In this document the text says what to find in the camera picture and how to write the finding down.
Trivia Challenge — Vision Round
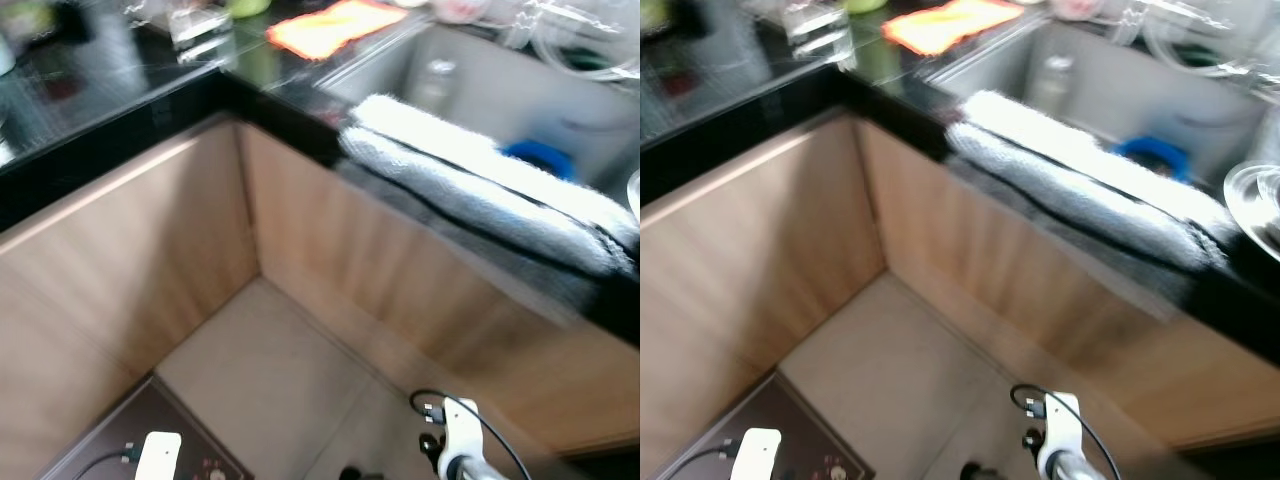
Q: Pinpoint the stainless steel sink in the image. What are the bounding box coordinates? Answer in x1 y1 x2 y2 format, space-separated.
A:
320 20 641 201
930 20 1280 191

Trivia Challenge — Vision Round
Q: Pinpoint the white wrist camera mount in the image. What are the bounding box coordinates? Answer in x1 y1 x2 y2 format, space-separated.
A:
135 431 184 480
730 428 783 480
1040 392 1086 466
440 397 483 471

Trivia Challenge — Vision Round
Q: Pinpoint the brown floor mat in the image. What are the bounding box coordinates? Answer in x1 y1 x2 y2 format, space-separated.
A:
655 372 876 480
40 375 256 480

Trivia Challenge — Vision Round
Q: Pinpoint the orange cloth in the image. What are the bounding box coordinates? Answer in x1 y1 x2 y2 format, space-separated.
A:
882 0 1026 57
266 0 409 61

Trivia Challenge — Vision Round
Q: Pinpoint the blue plastic bowl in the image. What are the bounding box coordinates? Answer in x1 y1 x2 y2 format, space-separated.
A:
1113 136 1193 183
500 140 578 181

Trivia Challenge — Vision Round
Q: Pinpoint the clear glass jar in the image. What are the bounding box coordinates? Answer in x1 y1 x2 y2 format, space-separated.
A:
165 0 236 51
783 0 856 56

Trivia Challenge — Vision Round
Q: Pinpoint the wooden cabinet front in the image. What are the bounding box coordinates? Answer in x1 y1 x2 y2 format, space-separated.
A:
640 112 1280 461
0 115 641 480

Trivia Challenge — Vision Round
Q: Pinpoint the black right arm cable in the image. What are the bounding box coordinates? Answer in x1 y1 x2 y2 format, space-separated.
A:
409 388 531 480
1010 384 1126 480

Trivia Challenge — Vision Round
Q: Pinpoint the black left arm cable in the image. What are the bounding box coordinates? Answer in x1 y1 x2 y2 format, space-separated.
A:
680 440 741 480
70 445 141 480

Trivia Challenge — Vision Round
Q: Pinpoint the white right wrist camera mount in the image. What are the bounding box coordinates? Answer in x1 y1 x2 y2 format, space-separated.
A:
440 397 483 471
1040 392 1086 466

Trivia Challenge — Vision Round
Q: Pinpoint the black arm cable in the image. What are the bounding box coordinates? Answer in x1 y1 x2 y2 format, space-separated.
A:
409 388 531 480
70 445 141 480
1010 384 1126 480
680 440 741 480

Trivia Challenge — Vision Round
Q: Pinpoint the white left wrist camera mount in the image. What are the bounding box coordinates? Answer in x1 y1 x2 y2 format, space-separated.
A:
730 428 783 480
135 431 184 480

